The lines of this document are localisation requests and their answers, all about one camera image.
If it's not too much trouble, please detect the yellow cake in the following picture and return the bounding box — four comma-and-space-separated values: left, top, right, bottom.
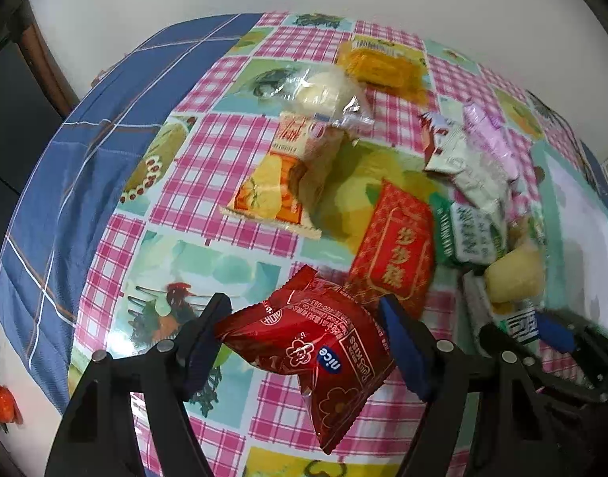
484, 243, 545, 304

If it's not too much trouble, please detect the green white biscuit packet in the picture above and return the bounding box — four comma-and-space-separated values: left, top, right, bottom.
429, 193, 507, 271

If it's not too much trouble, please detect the red gold patterned snack packet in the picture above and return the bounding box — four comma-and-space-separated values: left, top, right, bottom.
345, 180, 435, 319

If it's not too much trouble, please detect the red nice snack packet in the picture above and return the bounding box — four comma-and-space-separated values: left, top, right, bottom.
213, 266, 394, 453

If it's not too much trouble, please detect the white red snack packet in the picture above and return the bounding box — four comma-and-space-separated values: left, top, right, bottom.
419, 112, 509, 222

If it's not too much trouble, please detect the pink snack packet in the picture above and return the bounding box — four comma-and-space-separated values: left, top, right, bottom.
462, 100, 519, 181

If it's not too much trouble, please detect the clear white bun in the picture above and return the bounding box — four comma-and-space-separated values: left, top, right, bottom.
236, 65, 375, 130

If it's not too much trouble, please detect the pink plaid fruit tablecloth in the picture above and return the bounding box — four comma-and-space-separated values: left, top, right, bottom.
68, 12, 598, 476

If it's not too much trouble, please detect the blue quilted bed cover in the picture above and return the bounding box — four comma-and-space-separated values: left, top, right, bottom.
0, 13, 261, 411

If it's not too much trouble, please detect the orange white cracker packet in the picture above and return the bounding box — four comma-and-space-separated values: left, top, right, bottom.
221, 112, 347, 240

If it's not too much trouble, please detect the orange yellow snack packet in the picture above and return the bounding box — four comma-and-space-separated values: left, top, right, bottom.
335, 37, 430, 108

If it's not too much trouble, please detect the brown wooden frame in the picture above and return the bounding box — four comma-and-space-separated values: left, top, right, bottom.
10, 0, 80, 118

